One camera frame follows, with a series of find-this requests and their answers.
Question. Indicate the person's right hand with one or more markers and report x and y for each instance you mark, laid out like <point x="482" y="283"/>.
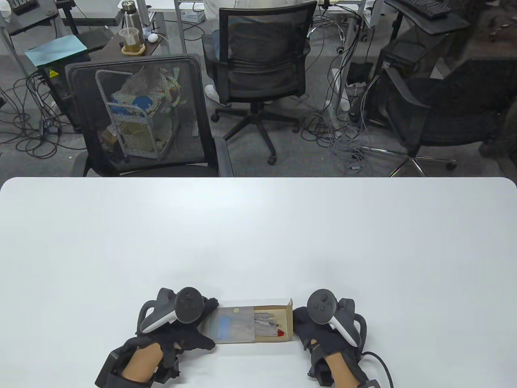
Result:
<point x="313" y="335"/>

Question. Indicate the person's left hand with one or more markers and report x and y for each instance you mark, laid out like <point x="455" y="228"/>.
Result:
<point x="190" y="337"/>

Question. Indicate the clear red-tipped pen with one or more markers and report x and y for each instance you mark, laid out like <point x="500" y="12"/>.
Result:
<point x="270" y="332"/>

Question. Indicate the clear grey pen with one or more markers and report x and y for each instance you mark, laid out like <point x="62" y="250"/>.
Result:
<point x="266" y="323"/>

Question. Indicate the kraft translucent pull-out pencil case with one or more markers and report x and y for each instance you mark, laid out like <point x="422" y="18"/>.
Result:
<point x="238" y="323"/>

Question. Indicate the silver pen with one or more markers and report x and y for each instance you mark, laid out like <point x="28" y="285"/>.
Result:
<point x="262" y="314"/>

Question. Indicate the person's right forearm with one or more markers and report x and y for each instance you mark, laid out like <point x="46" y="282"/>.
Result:
<point x="343" y="367"/>

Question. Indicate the grey tracking controller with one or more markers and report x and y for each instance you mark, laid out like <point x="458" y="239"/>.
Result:
<point x="321" y="305"/>
<point x="188" y="305"/>

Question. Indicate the black mesh chair chrome base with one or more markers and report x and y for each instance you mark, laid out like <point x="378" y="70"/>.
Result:
<point x="444" y="117"/>

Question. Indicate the white power strip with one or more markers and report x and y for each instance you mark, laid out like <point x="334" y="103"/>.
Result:
<point x="337" y="81"/>

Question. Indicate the black mesh chair square back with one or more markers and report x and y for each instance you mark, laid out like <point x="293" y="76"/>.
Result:
<point x="83" y="93"/>

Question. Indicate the black swivel office chair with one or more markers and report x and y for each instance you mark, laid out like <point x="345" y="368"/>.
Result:
<point x="262" y="60"/>

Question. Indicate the black cabinet yellow label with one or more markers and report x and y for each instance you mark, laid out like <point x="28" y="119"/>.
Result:
<point x="60" y="89"/>

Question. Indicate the tan tray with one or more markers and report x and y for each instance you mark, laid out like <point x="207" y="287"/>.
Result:
<point x="141" y="50"/>

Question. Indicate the black computer tower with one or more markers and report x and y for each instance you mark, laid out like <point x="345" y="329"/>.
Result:
<point x="404" y="56"/>

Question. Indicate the dark brown side table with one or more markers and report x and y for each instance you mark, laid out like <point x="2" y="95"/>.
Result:
<point x="113" y="48"/>

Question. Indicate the white mouse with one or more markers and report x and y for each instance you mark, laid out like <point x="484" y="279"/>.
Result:
<point x="152" y="38"/>

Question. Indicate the clear plastic cup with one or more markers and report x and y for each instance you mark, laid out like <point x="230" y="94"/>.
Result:
<point x="131" y="40"/>

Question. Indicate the teal folder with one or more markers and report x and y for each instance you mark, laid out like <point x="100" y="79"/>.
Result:
<point x="56" y="50"/>

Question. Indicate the steel water bottle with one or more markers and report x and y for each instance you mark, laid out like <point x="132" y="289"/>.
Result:
<point x="130" y="18"/>

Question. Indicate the black keyboard stand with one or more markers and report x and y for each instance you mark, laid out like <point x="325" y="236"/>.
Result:
<point x="444" y="24"/>

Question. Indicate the black keyboard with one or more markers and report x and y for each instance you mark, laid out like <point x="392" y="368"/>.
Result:
<point x="424" y="7"/>

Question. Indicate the black equipment stand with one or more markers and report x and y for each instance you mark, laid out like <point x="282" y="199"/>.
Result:
<point x="36" y="18"/>

